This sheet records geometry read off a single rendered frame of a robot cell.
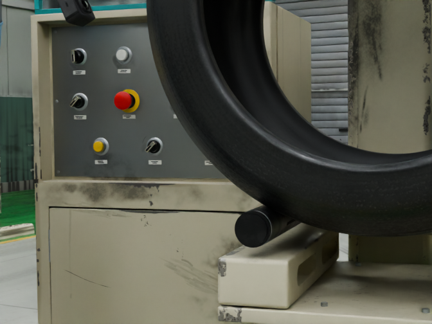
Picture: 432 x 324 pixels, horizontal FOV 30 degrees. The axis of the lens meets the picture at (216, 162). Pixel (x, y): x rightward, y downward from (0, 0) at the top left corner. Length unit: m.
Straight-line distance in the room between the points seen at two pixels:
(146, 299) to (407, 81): 0.77
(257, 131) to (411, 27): 0.44
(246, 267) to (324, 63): 9.97
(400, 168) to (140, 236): 0.93
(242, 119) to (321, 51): 10.01
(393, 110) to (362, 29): 0.14
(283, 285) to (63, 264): 0.93
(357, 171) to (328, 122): 9.96
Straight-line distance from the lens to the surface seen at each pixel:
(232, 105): 0.94
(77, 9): 1.14
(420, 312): 0.99
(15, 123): 12.38
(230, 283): 0.99
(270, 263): 0.97
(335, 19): 10.91
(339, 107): 10.82
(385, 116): 1.30
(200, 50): 0.96
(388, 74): 1.30
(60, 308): 1.85
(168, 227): 1.71
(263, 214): 0.97
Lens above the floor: 1.03
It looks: 3 degrees down
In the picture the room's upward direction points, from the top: 1 degrees counter-clockwise
